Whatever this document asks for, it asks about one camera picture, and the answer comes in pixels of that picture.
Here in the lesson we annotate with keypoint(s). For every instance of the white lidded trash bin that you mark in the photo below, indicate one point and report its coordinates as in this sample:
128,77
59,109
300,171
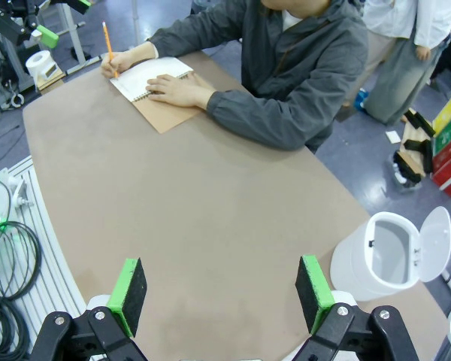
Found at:
391,255

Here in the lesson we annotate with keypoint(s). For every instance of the person's left forearm grey sleeve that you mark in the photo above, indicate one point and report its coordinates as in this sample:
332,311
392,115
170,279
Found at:
255,120

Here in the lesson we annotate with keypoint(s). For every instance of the wooden and black stand pile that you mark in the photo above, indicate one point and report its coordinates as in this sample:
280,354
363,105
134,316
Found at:
417,150

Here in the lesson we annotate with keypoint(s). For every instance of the aluminium frame rack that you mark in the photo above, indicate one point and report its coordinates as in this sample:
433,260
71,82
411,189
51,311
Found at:
0,75

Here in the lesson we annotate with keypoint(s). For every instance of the white card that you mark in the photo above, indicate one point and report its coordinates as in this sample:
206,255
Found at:
393,136

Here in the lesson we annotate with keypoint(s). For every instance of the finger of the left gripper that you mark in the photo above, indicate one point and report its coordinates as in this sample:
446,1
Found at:
80,2
48,37

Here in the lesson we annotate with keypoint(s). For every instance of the blue white shoe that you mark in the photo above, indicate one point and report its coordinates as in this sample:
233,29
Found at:
361,98

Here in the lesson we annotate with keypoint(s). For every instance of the white slotted base plate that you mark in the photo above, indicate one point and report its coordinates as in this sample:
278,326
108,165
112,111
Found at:
60,270

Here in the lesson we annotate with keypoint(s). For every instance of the person's right hand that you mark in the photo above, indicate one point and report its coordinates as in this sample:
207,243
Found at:
128,60

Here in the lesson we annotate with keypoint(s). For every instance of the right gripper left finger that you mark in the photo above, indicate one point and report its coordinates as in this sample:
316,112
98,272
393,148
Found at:
128,301

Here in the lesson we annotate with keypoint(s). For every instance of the tall mannequin in white shirt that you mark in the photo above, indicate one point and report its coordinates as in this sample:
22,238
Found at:
398,56

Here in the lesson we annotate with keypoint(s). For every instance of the person's left hand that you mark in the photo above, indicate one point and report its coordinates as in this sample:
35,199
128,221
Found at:
176,92

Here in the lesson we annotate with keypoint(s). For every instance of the person's right forearm grey sleeve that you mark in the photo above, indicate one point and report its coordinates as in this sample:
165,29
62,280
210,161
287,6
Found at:
180,34

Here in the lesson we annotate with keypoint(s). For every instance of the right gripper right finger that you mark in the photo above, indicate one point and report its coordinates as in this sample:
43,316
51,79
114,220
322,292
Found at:
315,297

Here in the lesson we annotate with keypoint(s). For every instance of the white toilet paper roll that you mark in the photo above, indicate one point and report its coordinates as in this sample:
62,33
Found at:
39,64

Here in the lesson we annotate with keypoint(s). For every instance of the yellow pencil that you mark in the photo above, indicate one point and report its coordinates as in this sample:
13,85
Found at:
108,41

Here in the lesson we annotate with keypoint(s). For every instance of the person in grey jacket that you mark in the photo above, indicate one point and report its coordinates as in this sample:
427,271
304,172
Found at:
304,75

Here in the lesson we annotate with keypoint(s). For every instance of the small wooden box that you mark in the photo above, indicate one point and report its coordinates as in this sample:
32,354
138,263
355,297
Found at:
50,77

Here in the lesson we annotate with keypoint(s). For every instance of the spiral notebook kraft cover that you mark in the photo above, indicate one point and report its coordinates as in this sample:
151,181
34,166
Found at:
146,73

